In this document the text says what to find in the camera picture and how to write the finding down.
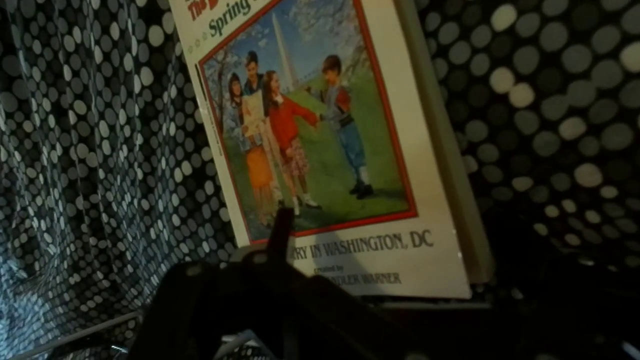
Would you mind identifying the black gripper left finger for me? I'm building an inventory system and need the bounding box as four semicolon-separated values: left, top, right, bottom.
125;209;414;360

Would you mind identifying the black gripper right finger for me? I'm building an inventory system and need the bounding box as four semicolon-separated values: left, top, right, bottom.
483;221;640;360

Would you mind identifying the illustrated children's paperback book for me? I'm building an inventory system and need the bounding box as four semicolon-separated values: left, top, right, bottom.
167;0;493;298

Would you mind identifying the dotted dark bed duvet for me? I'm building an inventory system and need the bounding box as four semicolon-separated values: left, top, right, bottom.
0;0;640;360

